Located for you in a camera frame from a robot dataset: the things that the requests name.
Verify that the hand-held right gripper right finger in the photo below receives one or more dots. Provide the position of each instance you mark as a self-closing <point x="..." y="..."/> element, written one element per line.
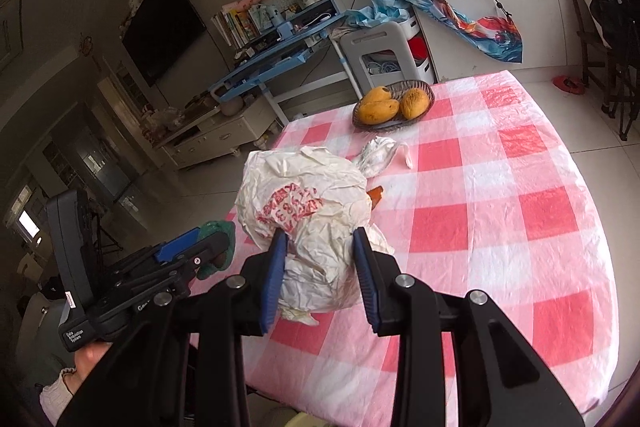
<point x="367" y="287"/>

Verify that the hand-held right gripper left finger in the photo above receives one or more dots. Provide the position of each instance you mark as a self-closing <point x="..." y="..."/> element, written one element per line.
<point x="272" y="287"/>

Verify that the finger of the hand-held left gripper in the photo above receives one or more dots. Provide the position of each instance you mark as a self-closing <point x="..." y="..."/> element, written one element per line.
<point x="210" y="248"/>
<point x="177" y="244"/>

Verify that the green packet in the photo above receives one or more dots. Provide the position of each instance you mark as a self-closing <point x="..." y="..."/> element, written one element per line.
<point x="225" y="227"/>

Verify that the red printed paper wrapper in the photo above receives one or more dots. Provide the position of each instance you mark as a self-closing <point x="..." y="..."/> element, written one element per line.
<point x="300" y="187"/>

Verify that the person's left forearm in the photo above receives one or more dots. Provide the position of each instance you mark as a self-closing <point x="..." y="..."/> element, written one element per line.
<point x="55" y="394"/>

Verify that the person's left hand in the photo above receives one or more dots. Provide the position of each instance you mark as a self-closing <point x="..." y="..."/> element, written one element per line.
<point x="92" y="359"/>

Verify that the orange melon rind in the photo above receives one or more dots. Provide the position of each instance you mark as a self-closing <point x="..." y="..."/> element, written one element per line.
<point x="376" y="197"/>

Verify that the white television cabinet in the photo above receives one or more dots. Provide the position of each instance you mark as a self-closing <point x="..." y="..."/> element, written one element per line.
<point x="220" y="137"/>

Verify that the clear plastic bag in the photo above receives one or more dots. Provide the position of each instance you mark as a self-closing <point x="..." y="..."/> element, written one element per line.
<point x="167" y="119"/>

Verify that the white plastic bag with tissues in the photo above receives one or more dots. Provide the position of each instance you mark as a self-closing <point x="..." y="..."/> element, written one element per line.
<point x="380" y="154"/>

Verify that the pink kettlebell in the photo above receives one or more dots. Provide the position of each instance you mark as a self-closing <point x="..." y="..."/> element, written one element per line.
<point x="232" y="107"/>

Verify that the pink checked tablecloth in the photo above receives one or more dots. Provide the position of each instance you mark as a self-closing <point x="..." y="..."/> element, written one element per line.
<point x="500" y="217"/>

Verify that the yellow mango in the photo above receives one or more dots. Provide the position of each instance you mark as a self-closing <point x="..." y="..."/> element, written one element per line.
<point x="377" y="109"/>
<point x="414" y="103"/>

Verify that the blue study desk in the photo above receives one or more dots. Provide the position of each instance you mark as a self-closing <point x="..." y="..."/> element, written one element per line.
<point x="270" y="67"/>

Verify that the dark woven fruit basket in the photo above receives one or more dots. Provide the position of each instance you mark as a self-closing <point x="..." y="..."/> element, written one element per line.
<point x="407" y="85"/>

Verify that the black flat television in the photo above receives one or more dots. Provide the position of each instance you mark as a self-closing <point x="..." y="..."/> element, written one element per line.
<point x="162" y="27"/>

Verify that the row of books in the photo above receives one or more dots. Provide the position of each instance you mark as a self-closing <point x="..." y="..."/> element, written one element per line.
<point x="240" y="24"/>

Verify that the small white plush toy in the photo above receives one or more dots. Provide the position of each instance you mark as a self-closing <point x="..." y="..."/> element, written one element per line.
<point x="133" y="5"/>

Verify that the white plastic stool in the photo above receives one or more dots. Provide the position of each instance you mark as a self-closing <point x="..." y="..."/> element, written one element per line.
<point x="380" y="37"/>

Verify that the white storage box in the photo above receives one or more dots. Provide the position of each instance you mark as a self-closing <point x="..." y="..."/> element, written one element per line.
<point x="422" y="32"/>

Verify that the dark wooden chair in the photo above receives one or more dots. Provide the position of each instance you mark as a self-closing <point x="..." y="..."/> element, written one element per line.
<point x="575" y="7"/>

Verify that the red knot wall ornament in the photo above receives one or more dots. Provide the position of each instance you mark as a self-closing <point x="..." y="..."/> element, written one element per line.
<point x="86" y="46"/>

